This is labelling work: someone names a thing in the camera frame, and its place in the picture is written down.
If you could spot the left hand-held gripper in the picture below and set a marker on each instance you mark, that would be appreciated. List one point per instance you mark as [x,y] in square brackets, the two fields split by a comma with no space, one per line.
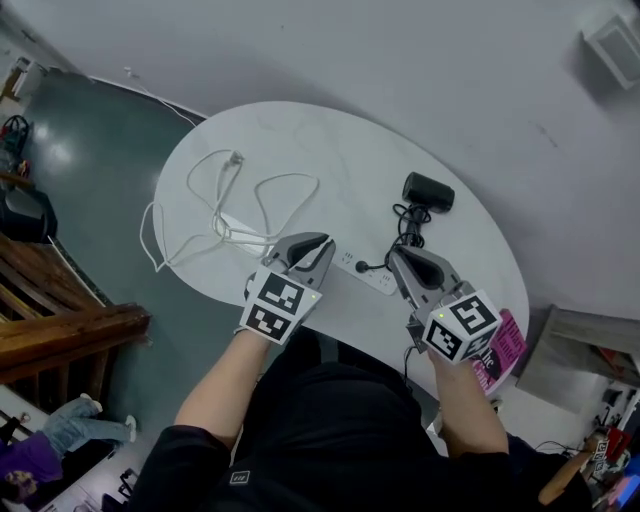
[280,300]

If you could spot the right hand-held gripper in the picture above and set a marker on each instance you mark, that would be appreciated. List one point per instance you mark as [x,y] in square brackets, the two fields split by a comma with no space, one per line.
[462,320]

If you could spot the white power strip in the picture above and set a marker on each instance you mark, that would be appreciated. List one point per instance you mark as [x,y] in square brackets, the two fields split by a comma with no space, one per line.
[380,282]

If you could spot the black power plug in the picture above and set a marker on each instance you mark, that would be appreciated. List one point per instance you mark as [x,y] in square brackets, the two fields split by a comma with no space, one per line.
[363,266]

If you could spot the person's left forearm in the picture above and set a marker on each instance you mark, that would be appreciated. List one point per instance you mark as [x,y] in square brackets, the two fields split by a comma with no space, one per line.
[220,390]

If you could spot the person's right forearm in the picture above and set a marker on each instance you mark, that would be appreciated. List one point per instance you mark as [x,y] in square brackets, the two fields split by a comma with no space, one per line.
[470,410]

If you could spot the pink book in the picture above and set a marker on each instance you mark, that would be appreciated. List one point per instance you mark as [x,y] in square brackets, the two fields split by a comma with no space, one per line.
[507,345]

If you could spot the grey shelf cabinet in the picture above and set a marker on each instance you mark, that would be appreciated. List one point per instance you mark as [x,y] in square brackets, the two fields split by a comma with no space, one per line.
[565,330]

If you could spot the person's black-clothed body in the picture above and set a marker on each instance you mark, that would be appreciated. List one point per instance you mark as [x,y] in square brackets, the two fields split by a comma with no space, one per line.
[340,425]

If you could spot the wooden stair railing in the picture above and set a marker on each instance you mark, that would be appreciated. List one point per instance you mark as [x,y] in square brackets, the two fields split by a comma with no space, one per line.
[60,325]

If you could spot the black bag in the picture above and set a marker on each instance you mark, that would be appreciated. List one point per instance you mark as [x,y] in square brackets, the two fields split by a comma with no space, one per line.
[25,215]

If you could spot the cardboard box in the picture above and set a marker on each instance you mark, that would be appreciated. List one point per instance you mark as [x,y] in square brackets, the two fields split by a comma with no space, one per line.
[22,80]

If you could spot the white wall switch box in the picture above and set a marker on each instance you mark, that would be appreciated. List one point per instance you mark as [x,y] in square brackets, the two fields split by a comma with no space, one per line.
[612,45]

